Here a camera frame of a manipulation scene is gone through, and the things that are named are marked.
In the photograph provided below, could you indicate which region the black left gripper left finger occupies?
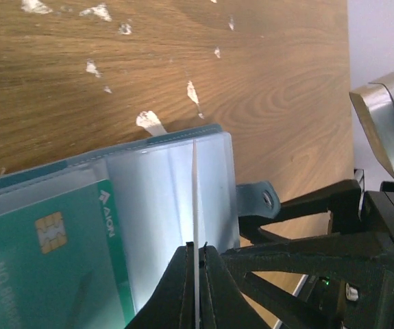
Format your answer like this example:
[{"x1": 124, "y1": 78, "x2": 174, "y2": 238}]
[{"x1": 127, "y1": 242, "x2": 195, "y2": 329}]

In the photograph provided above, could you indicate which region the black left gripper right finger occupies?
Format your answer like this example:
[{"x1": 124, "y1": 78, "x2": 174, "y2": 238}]
[{"x1": 199, "y1": 246, "x2": 269, "y2": 329}]

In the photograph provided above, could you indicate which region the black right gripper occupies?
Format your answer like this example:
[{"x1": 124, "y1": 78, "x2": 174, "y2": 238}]
[{"x1": 221, "y1": 179, "x2": 394, "y2": 328}]

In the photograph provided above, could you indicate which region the teal credit card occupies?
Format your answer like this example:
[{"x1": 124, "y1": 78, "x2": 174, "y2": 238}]
[{"x1": 0, "y1": 180, "x2": 135, "y2": 328}]

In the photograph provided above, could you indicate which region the blue leather card holder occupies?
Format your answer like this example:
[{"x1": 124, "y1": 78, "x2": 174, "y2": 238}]
[{"x1": 0, "y1": 125, "x2": 280, "y2": 316}]

